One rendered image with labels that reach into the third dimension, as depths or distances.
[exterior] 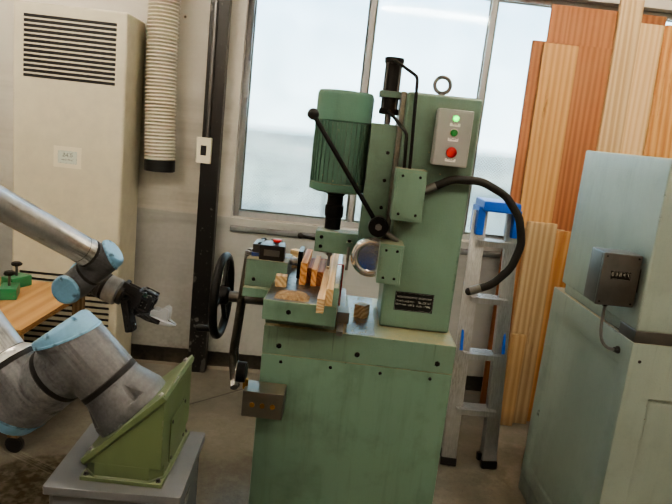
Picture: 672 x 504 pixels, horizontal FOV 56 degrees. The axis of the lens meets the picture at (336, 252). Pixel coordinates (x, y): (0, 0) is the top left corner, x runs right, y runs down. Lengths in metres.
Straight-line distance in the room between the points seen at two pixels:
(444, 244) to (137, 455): 1.04
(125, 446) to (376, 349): 0.76
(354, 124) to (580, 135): 1.77
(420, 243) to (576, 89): 1.75
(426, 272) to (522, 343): 1.41
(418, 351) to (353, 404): 0.26
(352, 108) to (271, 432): 1.02
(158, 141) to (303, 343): 1.64
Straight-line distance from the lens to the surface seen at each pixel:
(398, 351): 1.89
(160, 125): 3.24
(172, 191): 3.43
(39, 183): 3.33
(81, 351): 1.55
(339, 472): 2.06
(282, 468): 2.07
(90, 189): 3.24
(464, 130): 1.85
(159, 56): 3.25
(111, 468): 1.59
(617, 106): 3.52
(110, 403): 1.56
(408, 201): 1.82
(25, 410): 1.66
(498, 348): 2.84
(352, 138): 1.92
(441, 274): 1.95
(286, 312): 1.78
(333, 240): 1.99
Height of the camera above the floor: 1.40
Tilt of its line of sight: 11 degrees down
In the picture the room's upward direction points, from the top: 6 degrees clockwise
